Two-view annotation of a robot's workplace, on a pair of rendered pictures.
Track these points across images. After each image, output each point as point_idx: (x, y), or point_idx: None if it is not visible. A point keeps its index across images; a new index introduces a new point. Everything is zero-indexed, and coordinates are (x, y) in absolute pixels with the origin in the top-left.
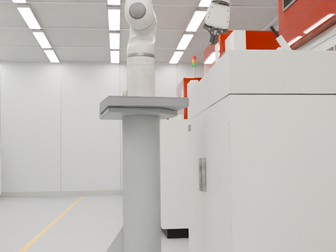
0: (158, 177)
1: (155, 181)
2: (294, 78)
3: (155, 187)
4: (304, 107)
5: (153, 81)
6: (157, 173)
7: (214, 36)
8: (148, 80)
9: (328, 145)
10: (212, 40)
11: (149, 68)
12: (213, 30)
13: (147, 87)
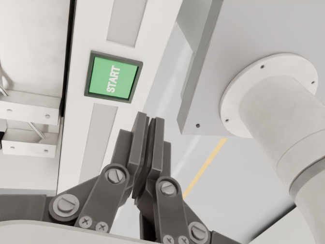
0: (199, 9)
1: (205, 3)
2: None
3: (201, 0)
4: None
5: (275, 110)
6: (202, 10)
7: (149, 152)
8: (298, 99)
9: None
10: (162, 130)
11: (317, 122)
12: (158, 203)
13: (290, 88)
